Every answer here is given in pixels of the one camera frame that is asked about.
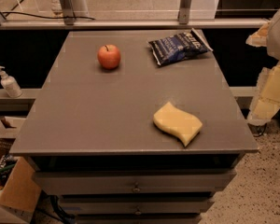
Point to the grey drawer cabinet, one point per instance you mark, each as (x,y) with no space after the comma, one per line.
(91,138)

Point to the cardboard box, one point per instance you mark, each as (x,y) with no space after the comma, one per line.
(19,196)

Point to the white pump bottle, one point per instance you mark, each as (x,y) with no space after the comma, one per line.
(9,84)

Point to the yellow wavy sponge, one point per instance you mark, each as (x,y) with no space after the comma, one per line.
(177,122)

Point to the blue chip bag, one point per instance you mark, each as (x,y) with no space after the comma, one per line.
(179,47)

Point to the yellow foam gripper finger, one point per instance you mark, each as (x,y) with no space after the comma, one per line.
(266,101)
(259,38)

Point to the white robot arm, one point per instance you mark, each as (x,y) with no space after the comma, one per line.
(273,37)

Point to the red apple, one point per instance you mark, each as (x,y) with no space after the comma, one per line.
(109,56)

